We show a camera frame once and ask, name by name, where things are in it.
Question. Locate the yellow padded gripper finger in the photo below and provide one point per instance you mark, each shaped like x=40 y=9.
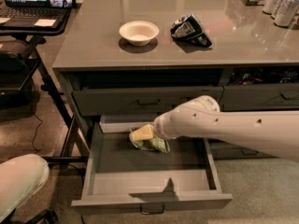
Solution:
x=144 y=133

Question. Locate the green jalapeno chip bag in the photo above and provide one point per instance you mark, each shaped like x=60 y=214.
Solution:
x=154 y=144

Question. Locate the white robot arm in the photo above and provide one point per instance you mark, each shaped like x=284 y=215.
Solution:
x=275 y=133

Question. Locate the grey top left drawer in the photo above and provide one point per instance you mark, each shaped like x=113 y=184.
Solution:
x=95 y=102

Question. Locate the open grey middle drawer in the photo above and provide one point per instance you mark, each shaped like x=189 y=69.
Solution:
x=123 y=179

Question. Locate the grey bottom right drawer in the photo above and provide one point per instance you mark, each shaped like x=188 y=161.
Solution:
x=225 y=151

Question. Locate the grey top right drawer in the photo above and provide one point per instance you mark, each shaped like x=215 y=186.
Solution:
x=261 y=97

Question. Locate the black crumpled chip bag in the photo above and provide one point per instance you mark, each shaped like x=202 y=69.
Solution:
x=190 y=29

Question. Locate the white paper bowl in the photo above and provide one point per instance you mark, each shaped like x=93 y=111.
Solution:
x=139 y=33

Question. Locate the black laptop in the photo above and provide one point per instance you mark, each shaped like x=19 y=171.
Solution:
x=31 y=15

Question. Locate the white can right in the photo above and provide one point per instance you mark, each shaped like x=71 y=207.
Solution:
x=286 y=13

